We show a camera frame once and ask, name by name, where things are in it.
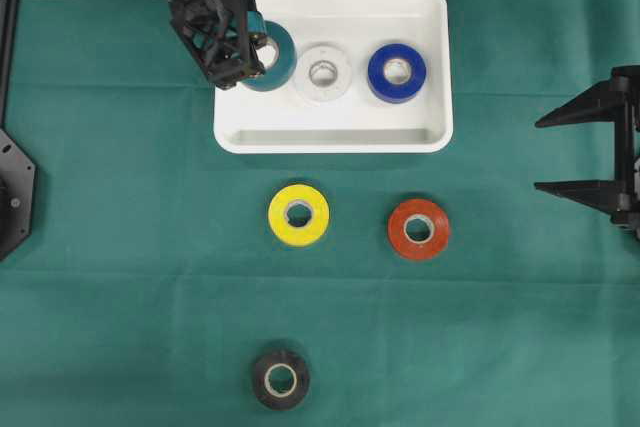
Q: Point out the blue tape roll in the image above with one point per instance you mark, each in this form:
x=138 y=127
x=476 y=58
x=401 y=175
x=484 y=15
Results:
x=396 y=73

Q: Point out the green tape roll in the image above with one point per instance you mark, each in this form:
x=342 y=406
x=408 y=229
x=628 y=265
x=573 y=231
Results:
x=283 y=65

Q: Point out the yellow tape roll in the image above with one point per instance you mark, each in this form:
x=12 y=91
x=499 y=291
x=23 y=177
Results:
x=298 y=215

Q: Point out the white plastic case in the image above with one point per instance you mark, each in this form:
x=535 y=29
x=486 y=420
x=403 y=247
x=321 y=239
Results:
x=281 y=121

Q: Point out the white tape roll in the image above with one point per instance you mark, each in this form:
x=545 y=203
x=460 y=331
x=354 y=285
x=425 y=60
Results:
x=323 y=73

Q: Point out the green table cloth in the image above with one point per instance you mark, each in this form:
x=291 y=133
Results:
x=151 y=281

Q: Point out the black tape roll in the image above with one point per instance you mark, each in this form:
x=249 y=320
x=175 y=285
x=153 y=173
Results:
x=280 y=379

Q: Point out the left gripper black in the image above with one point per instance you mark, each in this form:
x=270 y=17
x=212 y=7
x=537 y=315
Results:
x=216 y=34

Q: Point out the black aluminium frame rail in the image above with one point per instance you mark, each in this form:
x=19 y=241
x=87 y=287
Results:
x=9 y=14

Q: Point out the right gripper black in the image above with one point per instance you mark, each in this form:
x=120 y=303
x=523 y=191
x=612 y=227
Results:
x=616 y=99

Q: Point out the red tape roll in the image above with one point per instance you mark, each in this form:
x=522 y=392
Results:
x=418 y=229

